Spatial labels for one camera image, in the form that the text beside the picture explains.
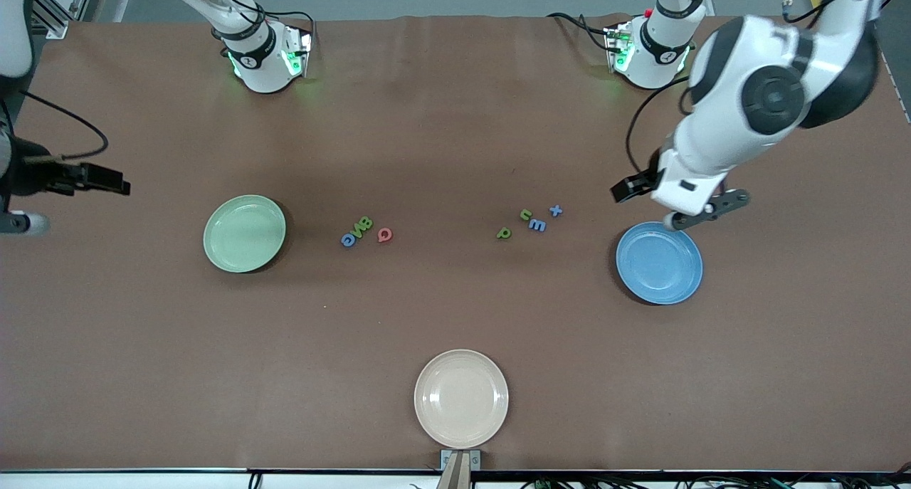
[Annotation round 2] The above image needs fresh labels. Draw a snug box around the blue plate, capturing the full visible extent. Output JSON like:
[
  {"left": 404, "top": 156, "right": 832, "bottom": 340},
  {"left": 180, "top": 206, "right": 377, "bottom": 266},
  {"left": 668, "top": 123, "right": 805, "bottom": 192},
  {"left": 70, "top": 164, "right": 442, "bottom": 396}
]
[{"left": 616, "top": 221, "right": 704, "bottom": 305}]

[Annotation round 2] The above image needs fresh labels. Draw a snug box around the light green plate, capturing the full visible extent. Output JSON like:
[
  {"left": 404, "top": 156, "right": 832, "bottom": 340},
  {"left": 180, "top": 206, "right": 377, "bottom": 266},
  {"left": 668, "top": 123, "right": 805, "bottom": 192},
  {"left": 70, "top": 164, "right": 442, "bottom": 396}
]
[{"left": 203, "top": 194, "right": 288, "bottom": 274}]

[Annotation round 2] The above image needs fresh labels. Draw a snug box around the brown table cover sheet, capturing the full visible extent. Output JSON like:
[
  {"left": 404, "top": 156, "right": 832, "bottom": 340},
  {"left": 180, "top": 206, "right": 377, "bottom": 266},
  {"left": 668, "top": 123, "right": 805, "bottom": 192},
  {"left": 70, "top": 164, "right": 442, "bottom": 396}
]
[{"left": 0, "top": 14, "right": 911, "bottom": 472}]

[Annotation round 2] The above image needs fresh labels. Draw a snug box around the beige plate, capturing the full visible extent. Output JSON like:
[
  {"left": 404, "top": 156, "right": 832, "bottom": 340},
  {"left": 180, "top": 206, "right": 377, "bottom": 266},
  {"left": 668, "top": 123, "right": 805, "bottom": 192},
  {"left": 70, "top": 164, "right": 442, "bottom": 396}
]
[{"left": 414, "top": 349, "right": 510, "bottom": 450}]

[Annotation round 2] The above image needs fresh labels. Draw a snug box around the black arm base cable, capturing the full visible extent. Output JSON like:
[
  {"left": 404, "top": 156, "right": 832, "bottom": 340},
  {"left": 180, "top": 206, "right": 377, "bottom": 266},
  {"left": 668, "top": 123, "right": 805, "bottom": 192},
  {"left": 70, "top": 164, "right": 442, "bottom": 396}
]
[
  {"left": 267, "top": 9, "right": 316, "bottom": 36},
  {"left": 547, "top": 12, "right": 614, "bottom": 53}
]

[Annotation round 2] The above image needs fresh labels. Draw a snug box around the white table edge rail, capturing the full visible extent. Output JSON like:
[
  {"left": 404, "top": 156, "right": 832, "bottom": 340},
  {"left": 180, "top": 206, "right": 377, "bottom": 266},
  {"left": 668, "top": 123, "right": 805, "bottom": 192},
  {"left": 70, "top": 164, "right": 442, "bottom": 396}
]
[{"left": 0, "top": 468, "right": 911, "bottom": 489}]

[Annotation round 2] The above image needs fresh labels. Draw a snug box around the camera stand bracket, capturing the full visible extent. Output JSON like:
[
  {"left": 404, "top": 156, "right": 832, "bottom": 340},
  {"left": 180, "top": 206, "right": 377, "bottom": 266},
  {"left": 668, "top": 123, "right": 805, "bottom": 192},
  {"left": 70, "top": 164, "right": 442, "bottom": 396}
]
[{"left": 439, "top": 450, "right": 482, "bottom": 489}]

